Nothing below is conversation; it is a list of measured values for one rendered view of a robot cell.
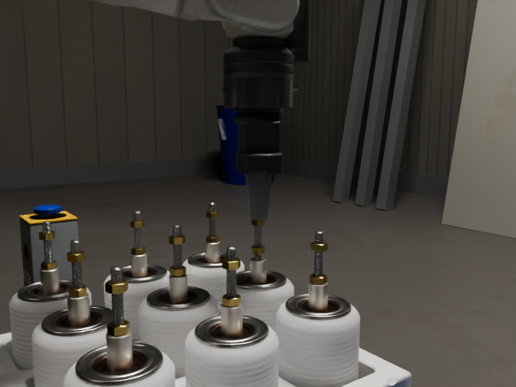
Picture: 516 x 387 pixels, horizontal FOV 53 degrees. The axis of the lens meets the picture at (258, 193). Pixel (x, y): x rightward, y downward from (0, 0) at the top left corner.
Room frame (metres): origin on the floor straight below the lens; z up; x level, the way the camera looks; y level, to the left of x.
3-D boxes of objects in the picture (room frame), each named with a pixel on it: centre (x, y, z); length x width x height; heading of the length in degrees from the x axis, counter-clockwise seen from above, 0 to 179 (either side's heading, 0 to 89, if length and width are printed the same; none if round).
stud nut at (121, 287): (0.43, 0.12, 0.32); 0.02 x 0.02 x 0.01; 83
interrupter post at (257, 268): (0.67, 0.00, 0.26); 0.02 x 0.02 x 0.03
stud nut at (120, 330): (0.43, 0.12, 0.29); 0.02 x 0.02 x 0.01; 83
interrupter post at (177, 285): (0.60, 0.10, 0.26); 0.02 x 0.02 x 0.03
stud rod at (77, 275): (0.53, 0.19, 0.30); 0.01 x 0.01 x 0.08
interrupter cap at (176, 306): (0.60, 0.10, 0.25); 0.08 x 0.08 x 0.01
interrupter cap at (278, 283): (0.67, 0.00, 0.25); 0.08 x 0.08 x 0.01
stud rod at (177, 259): (0.60, 0.10, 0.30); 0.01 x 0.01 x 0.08
